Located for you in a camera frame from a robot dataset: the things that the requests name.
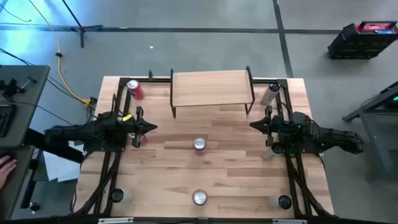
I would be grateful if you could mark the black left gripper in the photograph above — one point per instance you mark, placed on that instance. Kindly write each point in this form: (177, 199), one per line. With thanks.
(138, 127)

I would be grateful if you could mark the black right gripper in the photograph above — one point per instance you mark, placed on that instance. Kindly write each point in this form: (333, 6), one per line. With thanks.
(271, 127)

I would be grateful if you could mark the red Fanta soda can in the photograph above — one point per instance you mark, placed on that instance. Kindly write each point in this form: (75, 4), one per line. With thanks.
(144, 140)
(200, 197)
(136, 91)
(199, 144)

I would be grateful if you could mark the white Celsius slim can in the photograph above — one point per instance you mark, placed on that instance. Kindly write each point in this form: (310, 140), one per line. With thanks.
(284, 202)
(270, 153)
(124, 196)
(269, 95)

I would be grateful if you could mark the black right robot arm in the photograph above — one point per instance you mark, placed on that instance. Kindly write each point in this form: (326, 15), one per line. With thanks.
(326, 137)

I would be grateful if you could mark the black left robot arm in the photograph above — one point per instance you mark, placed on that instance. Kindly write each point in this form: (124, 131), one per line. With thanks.
(93, 130)

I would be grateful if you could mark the wooden shelf black metal legs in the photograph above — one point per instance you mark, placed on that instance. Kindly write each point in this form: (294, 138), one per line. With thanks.
(211, 88)

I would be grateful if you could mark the yellow tape tag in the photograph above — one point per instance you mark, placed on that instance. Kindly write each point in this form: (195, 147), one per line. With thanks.
(127, 117)

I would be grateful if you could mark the black diagonal support beam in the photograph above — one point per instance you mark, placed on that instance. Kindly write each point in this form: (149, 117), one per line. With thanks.
(62, 152)

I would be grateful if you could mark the white paper sheets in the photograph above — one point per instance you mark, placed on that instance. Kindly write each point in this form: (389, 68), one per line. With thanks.
(59, 168)

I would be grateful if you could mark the black tripod stand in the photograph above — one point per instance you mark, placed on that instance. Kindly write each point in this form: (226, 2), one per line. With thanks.
(81, 29)

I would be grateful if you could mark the black crate with red lid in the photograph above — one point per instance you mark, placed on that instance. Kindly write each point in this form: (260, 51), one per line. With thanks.
(351, 46)

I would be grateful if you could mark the black caster wheel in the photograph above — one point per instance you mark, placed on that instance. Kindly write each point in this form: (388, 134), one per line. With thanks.
(34, 207)

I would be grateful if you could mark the black desk clamp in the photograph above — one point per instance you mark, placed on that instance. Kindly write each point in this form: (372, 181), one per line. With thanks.
(12, 87)

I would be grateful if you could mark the black keyboard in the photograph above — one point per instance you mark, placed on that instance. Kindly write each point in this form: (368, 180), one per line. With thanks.
(6, 119)

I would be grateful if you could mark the person's hand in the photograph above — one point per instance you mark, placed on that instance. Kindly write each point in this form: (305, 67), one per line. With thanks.
(6, 169)

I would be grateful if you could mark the black aluminium table frame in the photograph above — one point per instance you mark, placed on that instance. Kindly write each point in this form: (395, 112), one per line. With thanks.
(155, 80)

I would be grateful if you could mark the grey metal frame desk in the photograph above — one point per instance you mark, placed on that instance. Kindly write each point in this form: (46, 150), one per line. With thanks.
(357, 112)

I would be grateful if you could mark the silver edge bracket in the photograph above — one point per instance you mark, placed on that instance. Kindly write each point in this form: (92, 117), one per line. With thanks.
(289, 221)
(115, 220)

